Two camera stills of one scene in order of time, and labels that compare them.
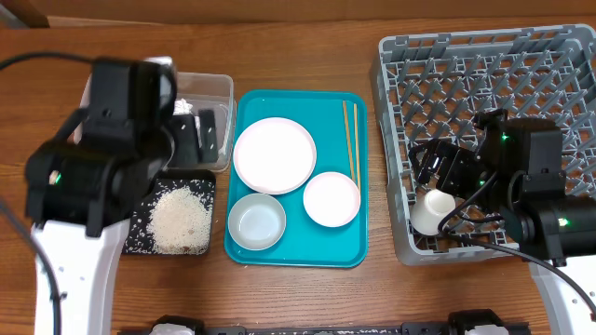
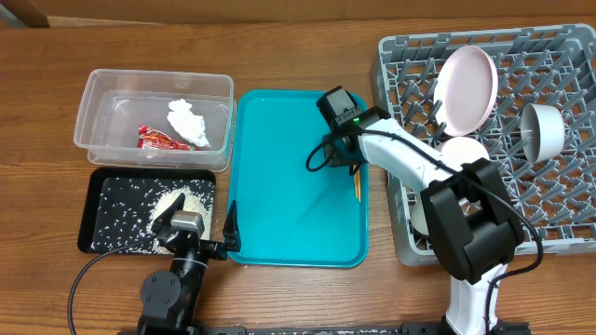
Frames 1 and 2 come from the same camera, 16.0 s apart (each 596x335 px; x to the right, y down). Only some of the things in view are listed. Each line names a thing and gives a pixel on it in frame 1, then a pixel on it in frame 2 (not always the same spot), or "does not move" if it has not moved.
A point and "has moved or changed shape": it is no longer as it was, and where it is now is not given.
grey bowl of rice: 257,221 has moved or changed shape
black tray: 176,217 does not move
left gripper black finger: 209,139 → 231,233
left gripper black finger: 185,140 → 162,221
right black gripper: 455,159 → 336,158
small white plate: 331,199 has moved or changed shape
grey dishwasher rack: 430,87 does not move
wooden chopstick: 349,139 → 356,180
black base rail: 459,323 does not move
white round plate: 274,155 → 466,89
